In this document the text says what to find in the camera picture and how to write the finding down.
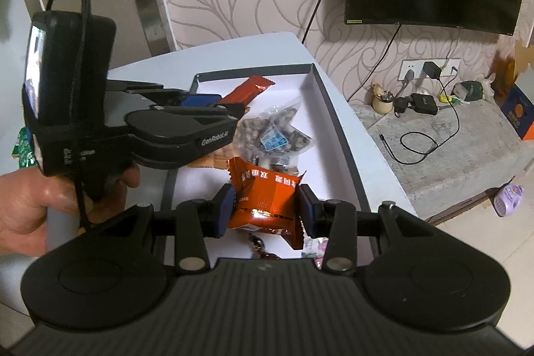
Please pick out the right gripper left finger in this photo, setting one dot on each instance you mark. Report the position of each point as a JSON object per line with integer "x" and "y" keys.
{"x": 196, "y": 220}

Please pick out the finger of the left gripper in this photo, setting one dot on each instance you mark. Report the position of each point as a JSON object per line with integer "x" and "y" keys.
{"x": 200, "y": 100}

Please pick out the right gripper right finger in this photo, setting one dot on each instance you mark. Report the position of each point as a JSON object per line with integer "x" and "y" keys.
{"x": 334, "y": 220}

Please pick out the long red snack bar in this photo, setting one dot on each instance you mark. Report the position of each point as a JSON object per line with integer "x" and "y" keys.
{"x": 246, "y": 92}

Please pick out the peanut snack bag brown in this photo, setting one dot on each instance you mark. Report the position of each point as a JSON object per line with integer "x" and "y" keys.
{"x": 217, "y": 159}

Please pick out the orange square snack packet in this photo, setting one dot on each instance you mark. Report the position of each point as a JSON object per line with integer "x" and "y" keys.
{"x": 265, "y": 201}

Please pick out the brown candy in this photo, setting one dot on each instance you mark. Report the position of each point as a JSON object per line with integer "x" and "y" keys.
{"x": 260, "y": 248}

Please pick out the person left hand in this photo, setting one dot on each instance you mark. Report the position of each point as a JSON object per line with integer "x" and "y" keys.
{"x": 26, "y": 195}

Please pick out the pink candy bag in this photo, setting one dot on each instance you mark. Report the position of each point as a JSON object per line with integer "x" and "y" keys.
{"x": 314, "y": 249}

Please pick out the clear bag dark candies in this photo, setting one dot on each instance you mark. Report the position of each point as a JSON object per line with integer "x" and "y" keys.
{"x": 271, "y": 141}

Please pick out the dark shallow gift box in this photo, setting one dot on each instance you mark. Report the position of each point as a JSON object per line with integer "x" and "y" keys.
{"x": 329, "y": 165}

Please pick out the small pen holder cup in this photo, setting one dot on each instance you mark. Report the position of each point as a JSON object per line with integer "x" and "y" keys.
{"x": 382, "y": 100}

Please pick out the green snack packet front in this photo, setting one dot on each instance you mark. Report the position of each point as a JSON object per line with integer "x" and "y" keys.
{"x": 23, "y": 149}

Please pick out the black set-top box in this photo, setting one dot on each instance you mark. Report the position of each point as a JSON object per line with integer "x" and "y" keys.
{"x": 419, "y": 103}

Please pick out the purple plastic bottle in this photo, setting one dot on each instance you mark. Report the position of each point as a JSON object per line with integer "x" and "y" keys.
{"x": 508, "y": 199}

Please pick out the dark green small device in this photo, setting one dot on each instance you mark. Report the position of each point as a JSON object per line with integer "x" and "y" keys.
{"x": 468, "y": 91}

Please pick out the orange cardboard box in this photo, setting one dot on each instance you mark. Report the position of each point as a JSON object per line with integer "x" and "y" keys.
{"x": 518, "y": 105}

